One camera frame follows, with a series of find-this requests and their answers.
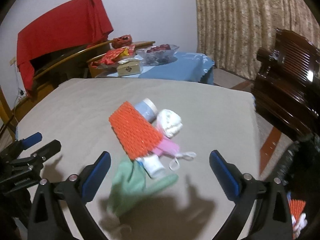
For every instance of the green rubber glove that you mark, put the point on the green rubber glove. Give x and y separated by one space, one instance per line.
127 182

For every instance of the blue tablecloth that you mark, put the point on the blue tablecloth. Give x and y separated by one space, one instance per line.
180 67

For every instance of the red cloth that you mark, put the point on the red cloth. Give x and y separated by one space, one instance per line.
62 22

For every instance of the grey tablecloth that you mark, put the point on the grey tablecloth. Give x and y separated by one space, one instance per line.
75 110

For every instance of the white paper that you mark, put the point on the white paper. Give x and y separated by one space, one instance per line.
300 226

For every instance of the white tube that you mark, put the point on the white tube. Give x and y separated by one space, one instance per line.
153 166

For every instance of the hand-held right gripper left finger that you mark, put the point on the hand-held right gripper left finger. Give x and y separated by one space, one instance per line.
96 177

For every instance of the glass fruit bowl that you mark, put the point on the glass fruit bowl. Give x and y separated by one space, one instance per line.
160 55

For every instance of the pink face mask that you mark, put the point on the pink face mask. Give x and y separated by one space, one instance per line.
167 146

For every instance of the black television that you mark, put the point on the black television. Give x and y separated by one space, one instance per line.
55 57

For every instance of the red and yellow packet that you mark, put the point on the red and yellow packet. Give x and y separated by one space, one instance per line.
112 55

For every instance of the red fruits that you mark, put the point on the red fruits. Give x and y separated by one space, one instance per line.
160 48

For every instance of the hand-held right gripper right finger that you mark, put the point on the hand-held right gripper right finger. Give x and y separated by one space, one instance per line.
225 177

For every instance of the blue and white bottle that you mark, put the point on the blue and white bottle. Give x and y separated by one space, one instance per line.
146 108

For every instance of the beige patterned curtain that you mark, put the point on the beige patterned curtain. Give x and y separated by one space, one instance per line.
250 17

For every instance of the white tissue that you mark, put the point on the white tissue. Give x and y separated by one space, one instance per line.
170 122

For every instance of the small beige box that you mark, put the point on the small beige box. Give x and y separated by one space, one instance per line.
128 68

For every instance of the light wooden cabinet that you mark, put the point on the light wooden cabinet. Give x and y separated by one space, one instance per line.
42 88

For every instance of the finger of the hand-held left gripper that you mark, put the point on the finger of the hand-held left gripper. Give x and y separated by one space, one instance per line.
31 138
45 152

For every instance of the large orange foam net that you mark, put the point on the large orange foam net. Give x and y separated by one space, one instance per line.
135 130

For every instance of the dark wooden armchair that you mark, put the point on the dark wooden armchair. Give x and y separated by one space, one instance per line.
287 80

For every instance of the black lined waste bin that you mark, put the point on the black lined waste bin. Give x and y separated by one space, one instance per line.
292 160

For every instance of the small orange foam net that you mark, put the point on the small orange foam net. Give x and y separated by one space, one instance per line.
297 206

